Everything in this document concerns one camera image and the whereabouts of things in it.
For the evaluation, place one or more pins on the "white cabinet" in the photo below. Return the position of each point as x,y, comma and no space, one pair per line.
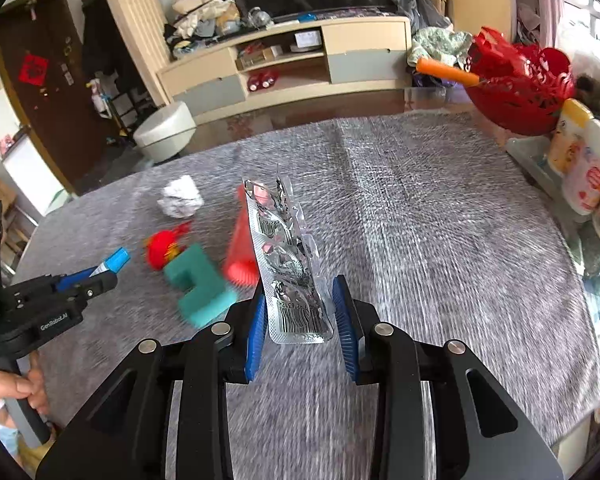
30,175

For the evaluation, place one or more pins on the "crumpled white paper ball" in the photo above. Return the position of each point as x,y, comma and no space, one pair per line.
180,197

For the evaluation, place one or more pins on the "pile of clothes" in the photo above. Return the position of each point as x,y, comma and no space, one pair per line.
200,10

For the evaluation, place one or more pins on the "white bottle yellow cap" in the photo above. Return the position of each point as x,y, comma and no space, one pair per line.
567,140

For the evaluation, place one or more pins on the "green foam block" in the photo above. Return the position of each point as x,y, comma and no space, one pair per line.
200,285

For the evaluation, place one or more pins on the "white bottle red label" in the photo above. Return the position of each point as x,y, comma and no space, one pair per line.
592,170

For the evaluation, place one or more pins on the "beige television cabinet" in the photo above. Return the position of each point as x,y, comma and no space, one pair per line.
370,45

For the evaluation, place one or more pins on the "brown wooden door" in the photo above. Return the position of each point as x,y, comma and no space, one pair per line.
50,110

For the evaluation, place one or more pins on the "white round stool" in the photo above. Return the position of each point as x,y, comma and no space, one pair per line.
162,132

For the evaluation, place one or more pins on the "red ribbed plastic cup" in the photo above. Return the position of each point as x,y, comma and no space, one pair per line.
240,255

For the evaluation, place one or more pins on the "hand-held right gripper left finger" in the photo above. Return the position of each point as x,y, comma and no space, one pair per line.
255,330

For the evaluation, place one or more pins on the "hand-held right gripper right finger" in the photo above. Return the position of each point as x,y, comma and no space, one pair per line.
345,330

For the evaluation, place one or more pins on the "light blue plastic piece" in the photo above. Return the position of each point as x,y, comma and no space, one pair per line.
116,259

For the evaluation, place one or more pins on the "grey plastic bag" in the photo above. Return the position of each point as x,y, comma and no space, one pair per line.
415,5

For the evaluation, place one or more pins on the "small shelf trolley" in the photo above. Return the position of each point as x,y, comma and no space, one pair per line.
107,107

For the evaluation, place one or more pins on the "pink curtain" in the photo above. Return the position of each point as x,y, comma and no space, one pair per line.
535,0

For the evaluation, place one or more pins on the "floral cloth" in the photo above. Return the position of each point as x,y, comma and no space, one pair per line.
437,45

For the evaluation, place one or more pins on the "red wrapper in clear bag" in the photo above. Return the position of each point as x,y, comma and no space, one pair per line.
162,250

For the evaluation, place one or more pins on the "red openwork basket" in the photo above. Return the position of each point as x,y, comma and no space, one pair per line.
520,90

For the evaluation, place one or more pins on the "silver blister pack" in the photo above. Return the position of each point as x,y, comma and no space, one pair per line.
285,260

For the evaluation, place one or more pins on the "beige wicker folding screen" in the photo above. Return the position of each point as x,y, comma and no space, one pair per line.
130,10

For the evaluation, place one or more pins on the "brown fuzzy item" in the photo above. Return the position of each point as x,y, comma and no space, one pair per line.
595,96

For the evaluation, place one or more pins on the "grey woven table mat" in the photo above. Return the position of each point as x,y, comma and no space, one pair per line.
430,260

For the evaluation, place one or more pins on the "orange stick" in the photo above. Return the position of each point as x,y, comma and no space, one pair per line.
445,71

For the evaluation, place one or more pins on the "person's left hand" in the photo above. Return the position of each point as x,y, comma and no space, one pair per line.
15,387

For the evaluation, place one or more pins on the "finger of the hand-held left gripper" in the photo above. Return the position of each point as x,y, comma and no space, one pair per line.
77,279
97,284

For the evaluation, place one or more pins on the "red diamond door decoration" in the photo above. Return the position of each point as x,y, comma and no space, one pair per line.
34,71

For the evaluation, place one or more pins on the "dark hanging coats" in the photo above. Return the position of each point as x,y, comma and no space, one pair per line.
102,35

